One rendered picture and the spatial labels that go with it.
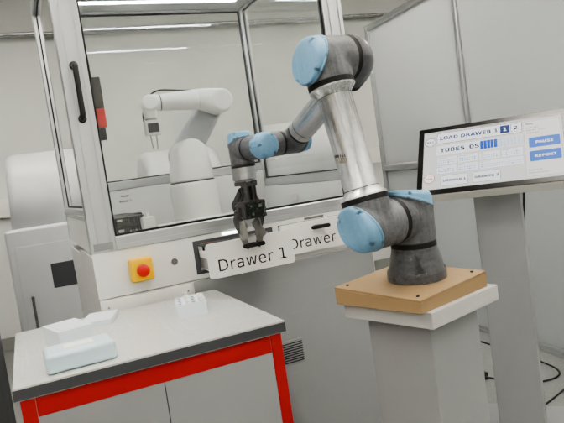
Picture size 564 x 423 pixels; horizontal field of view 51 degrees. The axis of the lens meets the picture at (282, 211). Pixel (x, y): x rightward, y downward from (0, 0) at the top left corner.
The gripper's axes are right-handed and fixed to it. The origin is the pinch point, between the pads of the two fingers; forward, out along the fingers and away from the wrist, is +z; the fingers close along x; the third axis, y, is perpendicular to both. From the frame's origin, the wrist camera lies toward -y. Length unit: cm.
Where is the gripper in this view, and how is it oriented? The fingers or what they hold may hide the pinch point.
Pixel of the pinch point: (252, 243)
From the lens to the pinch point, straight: 188.0
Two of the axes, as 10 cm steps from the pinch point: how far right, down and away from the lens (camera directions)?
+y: 4.0, 0.1, -9.2
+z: 1.4, 9.9, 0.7
